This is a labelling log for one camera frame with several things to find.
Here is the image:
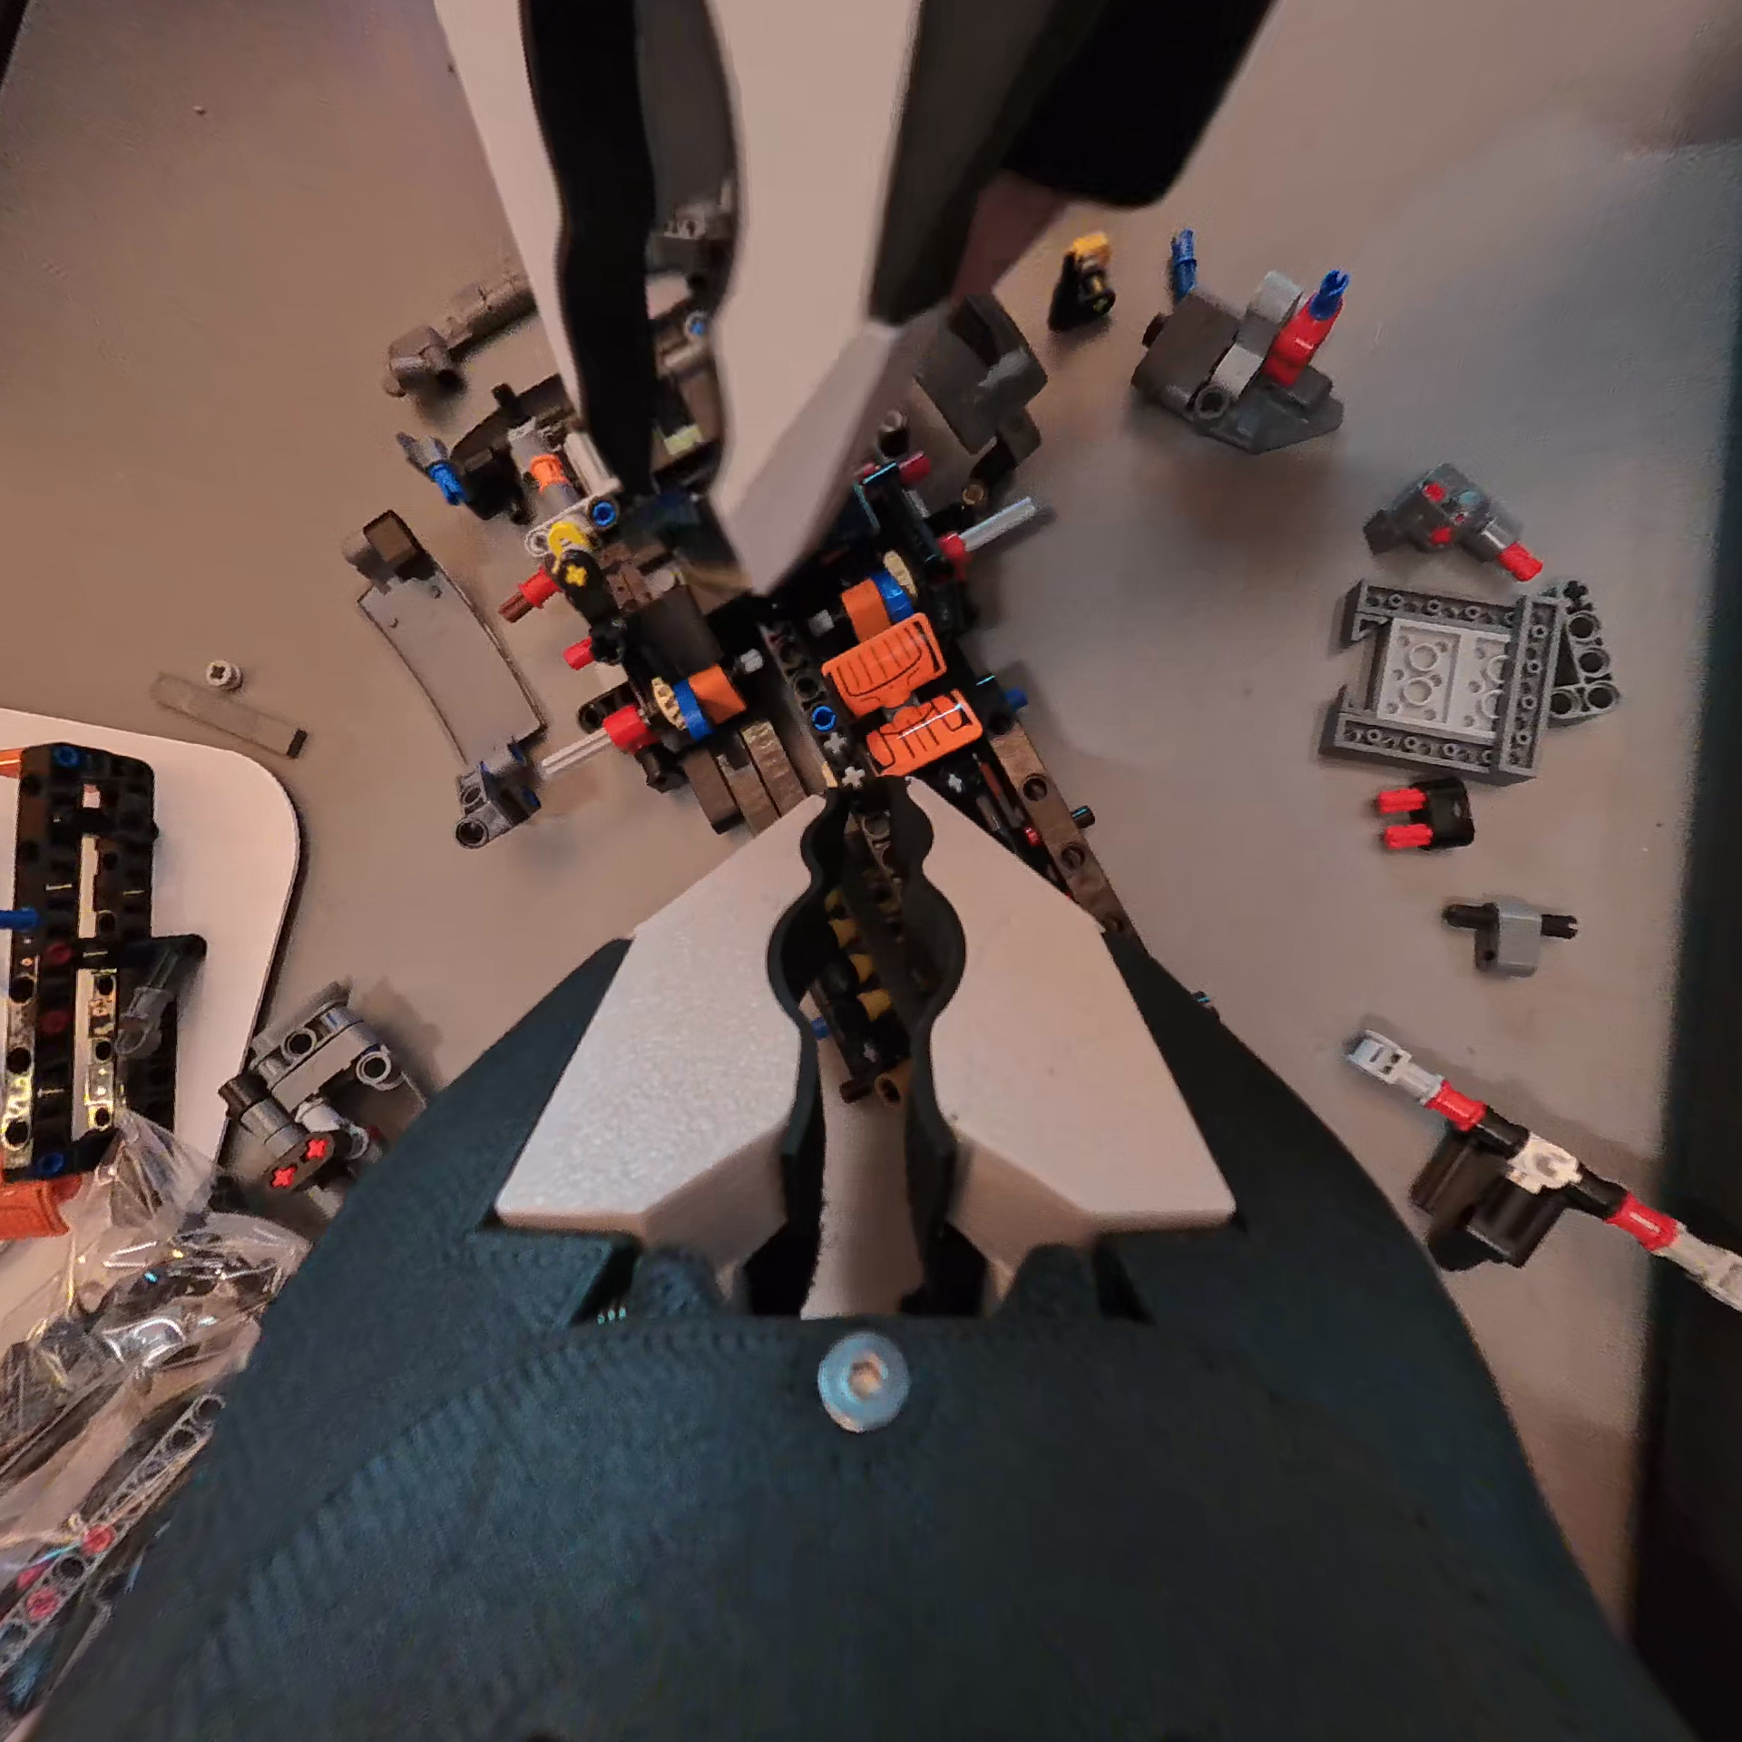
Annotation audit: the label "dark grey curved lego panel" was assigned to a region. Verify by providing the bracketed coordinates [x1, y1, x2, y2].
[920, 292, 1050, 458]
[339, 508, 550, 852]

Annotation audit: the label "lego car chassis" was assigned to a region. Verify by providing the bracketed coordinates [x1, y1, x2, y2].
[394, 373, 1147, 1106]

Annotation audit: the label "grey lego assembly red axles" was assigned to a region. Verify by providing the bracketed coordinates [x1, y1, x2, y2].
[219, 1005, 432, 1199]

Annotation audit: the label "grey square lego frame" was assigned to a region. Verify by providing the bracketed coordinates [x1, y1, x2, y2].
[1319, 581, 1622, 791]

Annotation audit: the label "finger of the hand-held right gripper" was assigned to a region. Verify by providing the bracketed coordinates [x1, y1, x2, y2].
[434, 0, 656, 500]
[669, 0, 957, 591]

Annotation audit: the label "black lego axle assembly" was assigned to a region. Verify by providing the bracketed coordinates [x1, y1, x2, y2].
[1346, 1030, 1742, 1317]

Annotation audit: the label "small black yellow lego piece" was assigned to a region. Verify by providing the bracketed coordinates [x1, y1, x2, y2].
[1045, 230, 1122, 334]

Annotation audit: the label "black lego frame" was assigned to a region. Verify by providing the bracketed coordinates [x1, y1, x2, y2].
[0, 743, 208, 1183]

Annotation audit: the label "grey lego connector black pins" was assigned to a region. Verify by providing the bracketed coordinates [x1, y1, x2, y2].
[1445, 896, 1580, 978]

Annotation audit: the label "black lego connector two red pins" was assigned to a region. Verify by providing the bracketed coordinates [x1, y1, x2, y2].
[1374, 777, 1474, 856]

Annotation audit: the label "person's right hand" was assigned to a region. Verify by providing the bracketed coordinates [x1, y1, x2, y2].
[974, 176, 1077, 295]

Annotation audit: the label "dark grey flat lego tile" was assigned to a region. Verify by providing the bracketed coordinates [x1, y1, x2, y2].
[148, 672, 308, 760]

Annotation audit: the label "clear bag of lego parts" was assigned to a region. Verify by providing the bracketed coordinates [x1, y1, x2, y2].
[0, 1108, 317, 1702]

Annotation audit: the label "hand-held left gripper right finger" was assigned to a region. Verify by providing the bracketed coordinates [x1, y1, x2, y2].
[897, 783, 1238, 1317]

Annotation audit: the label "white lamp base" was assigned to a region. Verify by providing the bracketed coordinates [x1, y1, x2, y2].
[0, 704, 304, 1188]

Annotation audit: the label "grey curved lego chain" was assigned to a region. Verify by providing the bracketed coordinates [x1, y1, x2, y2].
[383, 272, 535, 402]

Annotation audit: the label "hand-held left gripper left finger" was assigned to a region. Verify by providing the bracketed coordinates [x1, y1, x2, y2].
[496, 795, 832, 1317]

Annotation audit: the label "grey lego block red pins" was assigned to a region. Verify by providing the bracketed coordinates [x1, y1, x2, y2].
[1362, 465, 1545, 585]

